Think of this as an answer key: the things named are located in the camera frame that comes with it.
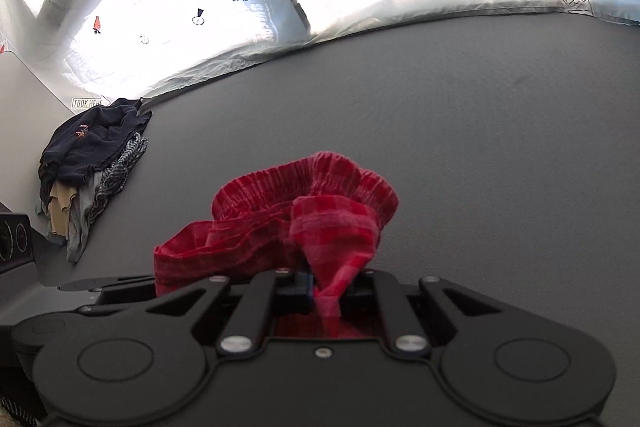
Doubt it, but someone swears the red checkered cloth garment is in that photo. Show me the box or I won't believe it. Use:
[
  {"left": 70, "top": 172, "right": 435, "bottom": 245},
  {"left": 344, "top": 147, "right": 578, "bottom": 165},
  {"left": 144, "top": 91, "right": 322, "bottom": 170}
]
[{"left": 153, "top": 152, "right": 399, "bottom": 339}]

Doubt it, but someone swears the black white patterned garment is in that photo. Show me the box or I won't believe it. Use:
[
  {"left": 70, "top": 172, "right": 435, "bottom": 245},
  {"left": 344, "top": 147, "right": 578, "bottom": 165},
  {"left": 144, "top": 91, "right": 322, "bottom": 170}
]
[{"left": 88, "top": 132, "right": 149, "bottom": 225}]

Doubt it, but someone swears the navy blue garment on pile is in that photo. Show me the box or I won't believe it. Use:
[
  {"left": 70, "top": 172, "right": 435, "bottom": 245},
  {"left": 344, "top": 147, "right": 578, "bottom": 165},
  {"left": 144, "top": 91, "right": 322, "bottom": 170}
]
[{"left": 38, "top": 98, "right": 152, "bottom": 205}]

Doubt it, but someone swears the white panel board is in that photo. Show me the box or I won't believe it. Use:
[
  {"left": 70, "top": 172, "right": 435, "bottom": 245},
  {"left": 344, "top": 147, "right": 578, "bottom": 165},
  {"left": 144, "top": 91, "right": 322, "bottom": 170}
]
[{"left": 0, "top": 52, "right": 72, "bottom": 234}]

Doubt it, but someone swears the grey garment in pile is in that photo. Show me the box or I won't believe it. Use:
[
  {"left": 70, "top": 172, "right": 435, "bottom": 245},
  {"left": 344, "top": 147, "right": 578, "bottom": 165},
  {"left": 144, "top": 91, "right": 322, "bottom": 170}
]
[{"left": 66, "top": 171, "right": 108, "bottom": 265}]

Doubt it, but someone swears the tan garment in pile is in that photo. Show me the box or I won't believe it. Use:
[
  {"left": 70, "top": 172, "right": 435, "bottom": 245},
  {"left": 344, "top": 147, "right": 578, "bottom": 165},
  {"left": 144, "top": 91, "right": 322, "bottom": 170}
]
[{"left": 48, "top": 181, "right": 78, "bottom": 237}]

